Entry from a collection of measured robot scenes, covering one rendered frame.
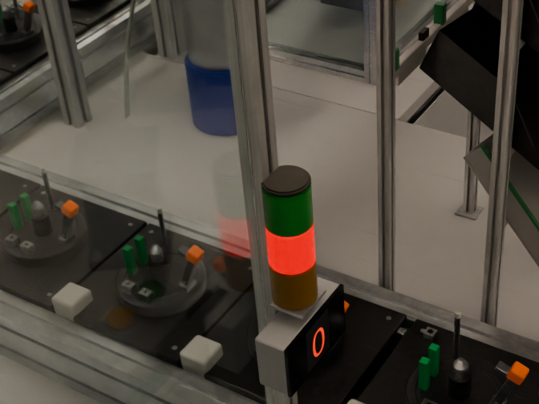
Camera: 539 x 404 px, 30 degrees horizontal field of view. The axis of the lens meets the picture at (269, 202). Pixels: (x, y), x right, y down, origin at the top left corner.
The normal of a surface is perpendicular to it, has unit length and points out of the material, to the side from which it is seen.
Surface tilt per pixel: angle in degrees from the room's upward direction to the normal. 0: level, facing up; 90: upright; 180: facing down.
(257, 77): 90
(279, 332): 0
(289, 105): 0
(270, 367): 90
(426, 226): 0
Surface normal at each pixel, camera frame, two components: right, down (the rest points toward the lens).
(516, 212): -0.68, 0.47
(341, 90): -0.07, -0.80
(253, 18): 0.84, 0.27
